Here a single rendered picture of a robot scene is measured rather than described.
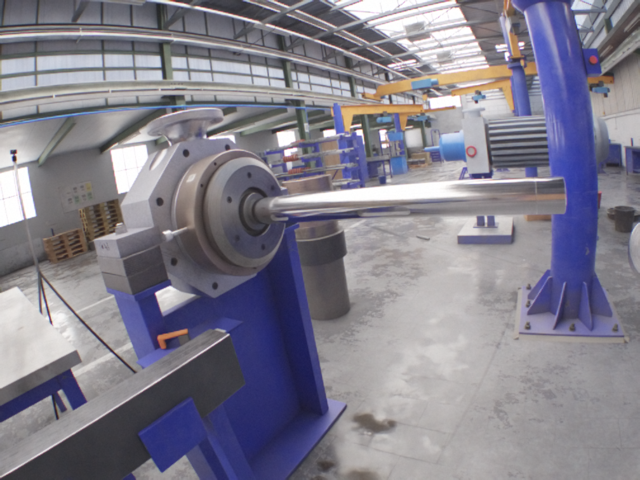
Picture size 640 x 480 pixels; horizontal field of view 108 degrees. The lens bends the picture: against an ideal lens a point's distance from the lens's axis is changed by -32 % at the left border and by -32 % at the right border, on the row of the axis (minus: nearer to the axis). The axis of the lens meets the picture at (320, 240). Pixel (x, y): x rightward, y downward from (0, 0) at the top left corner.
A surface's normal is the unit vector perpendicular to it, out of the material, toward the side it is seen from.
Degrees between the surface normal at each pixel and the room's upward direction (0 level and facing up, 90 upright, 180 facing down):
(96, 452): 90
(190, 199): 67
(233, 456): 90
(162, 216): 90
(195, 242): 101
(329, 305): 90
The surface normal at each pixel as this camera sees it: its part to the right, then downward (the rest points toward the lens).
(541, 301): -0.18, 0.26
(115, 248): -0.52, 0.28
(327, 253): 0.27, 0.18
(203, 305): 0.84, 0.00
